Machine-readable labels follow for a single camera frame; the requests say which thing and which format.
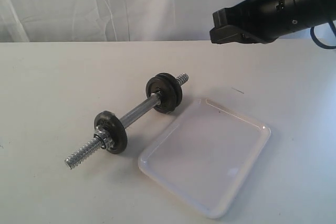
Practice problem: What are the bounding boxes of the chrome threaded dumbbell bar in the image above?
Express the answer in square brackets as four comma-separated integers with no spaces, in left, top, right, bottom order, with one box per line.
[65,73,189,169]

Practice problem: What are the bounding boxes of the black far-end weight plate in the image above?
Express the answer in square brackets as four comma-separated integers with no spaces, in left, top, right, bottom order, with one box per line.
[94,111,128,154]

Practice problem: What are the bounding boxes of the white rectangular plastic tray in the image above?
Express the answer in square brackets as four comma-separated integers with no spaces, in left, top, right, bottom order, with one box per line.
[138,99,271,219]

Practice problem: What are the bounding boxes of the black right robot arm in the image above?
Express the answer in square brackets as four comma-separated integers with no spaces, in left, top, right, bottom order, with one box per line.
[209,0,335,49]

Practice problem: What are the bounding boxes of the chrome star collar nut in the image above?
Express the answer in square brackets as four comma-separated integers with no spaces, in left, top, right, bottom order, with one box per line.
[94,125,114,149]

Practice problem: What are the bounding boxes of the white backdrop curtain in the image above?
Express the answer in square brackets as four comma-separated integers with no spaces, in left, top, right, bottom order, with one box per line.
[0,0,336,43]

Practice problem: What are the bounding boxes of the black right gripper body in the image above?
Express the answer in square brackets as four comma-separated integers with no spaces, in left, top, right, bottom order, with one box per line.
[228,0,315,44]

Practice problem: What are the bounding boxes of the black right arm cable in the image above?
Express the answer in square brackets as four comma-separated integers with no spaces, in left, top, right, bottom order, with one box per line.
[253,0,336,50]

